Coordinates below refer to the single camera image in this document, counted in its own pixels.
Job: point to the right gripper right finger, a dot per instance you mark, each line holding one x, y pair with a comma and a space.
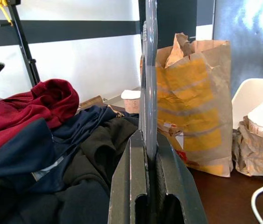
180, 186

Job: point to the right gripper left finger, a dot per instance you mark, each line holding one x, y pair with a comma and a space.
126, 182

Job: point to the red garment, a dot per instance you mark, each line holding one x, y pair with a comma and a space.
16, 112

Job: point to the navy blue garment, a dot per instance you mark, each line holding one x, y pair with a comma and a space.
28, 144

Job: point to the grey clothes hanger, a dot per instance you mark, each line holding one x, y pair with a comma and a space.
148, 93

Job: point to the black tripod stand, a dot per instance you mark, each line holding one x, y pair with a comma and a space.
28, 58

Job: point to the black garment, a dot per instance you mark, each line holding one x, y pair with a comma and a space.
87, 151

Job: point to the paper cup white lid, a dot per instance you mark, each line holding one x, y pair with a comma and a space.
131, 102

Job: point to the crumpled brown paper bag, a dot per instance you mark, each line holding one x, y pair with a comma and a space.
255, 151

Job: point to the brown yellow paper bag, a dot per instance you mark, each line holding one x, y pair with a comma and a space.
192, 105

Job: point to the white plastic chair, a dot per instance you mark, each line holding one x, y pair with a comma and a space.
245, 93

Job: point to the grey metal door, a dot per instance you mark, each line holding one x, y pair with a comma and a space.
238, 35

